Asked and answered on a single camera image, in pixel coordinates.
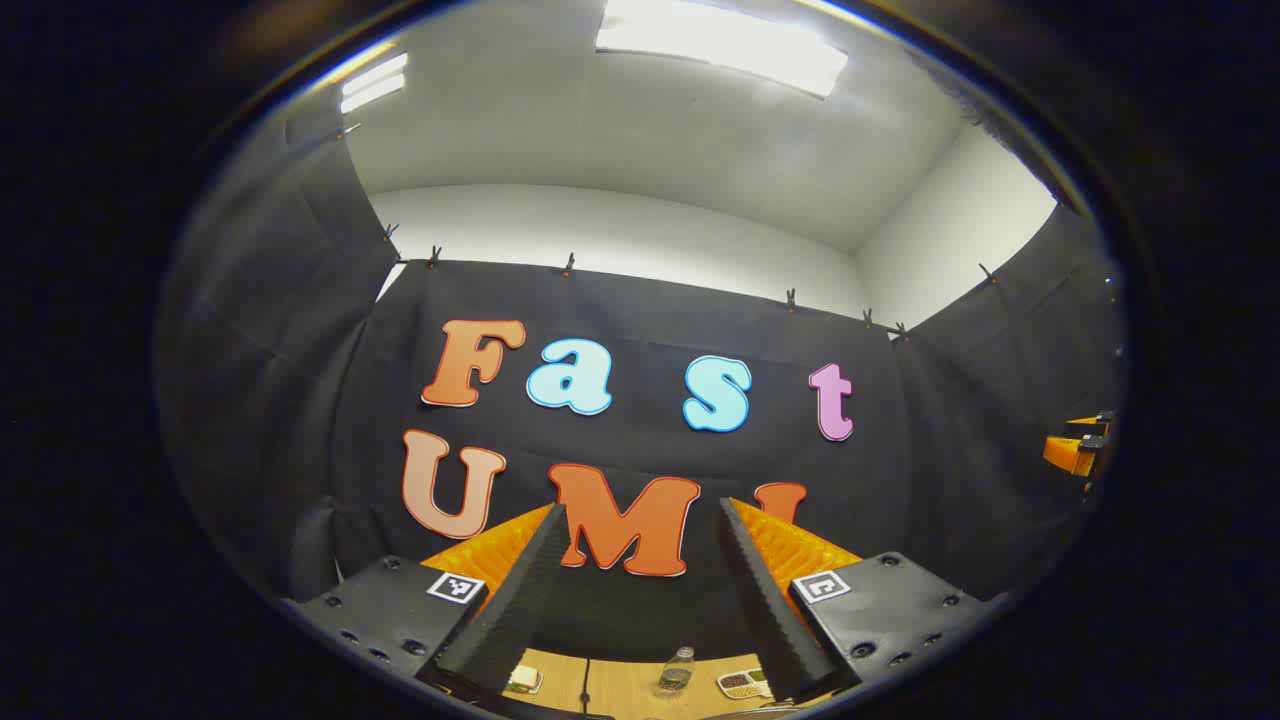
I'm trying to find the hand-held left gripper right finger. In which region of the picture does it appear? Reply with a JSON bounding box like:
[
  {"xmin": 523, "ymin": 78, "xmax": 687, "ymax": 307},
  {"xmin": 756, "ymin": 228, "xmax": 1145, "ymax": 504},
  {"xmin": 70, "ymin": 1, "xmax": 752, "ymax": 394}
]
[{"xmin": 718, "ymin": 497, "xmax": 1006, "ymax": 704}]

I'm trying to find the white divided dish of grains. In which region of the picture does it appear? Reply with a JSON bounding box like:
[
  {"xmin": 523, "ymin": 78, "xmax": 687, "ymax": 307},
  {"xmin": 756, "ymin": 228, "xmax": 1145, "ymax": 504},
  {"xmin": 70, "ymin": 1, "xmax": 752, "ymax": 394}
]
[{"xmin": 716, "ymin": 668, "xmax": 773, "ymax": 701}]

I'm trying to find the small ceiling light panel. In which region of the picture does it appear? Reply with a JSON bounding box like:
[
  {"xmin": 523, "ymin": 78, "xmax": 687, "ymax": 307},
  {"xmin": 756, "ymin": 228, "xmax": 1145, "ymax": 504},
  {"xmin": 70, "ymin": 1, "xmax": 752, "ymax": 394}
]
[{"xmin": 340, "ymin": 52, "xmax": 409, "ymax": 114}]

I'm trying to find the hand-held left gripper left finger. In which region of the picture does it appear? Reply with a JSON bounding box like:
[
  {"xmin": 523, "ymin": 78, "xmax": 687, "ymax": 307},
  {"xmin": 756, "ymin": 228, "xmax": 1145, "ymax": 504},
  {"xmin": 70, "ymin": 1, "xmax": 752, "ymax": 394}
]
[{"xmin": 283, "ymin": 503, "xmax": 569, "ymax": 701}]

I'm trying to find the clear plastic water bottle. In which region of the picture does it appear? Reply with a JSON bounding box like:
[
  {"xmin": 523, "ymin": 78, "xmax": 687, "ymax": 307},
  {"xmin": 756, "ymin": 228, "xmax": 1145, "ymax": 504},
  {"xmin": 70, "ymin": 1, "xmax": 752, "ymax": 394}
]
[{"xmin": 657, "ymin": 647, "xmax": 696, "ymax": 698}]

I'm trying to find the large ceiling light panel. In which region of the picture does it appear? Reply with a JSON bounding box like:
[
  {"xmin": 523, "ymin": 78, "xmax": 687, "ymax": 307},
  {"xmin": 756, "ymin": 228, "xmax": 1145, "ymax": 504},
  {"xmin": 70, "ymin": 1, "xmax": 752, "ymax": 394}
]
[{"xmin": 595, "ymin": 0, "xmax": 849, "ymax": 99}]

